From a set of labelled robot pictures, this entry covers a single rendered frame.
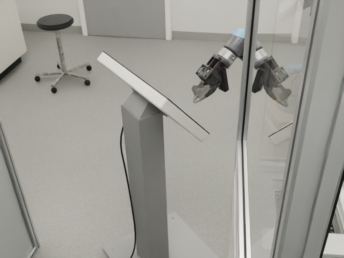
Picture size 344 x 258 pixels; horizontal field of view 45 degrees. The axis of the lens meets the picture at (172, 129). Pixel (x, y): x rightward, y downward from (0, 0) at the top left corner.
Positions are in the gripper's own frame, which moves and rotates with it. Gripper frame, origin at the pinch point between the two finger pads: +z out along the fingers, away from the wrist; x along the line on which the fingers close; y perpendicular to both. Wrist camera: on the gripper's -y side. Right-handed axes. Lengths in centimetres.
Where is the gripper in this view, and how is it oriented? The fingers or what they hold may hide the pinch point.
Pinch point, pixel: (196, 101)
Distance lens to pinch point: 175.9
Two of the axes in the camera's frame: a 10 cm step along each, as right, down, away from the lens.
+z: -6.2, 7.9, 0.2
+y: -5.6, -4.2, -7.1
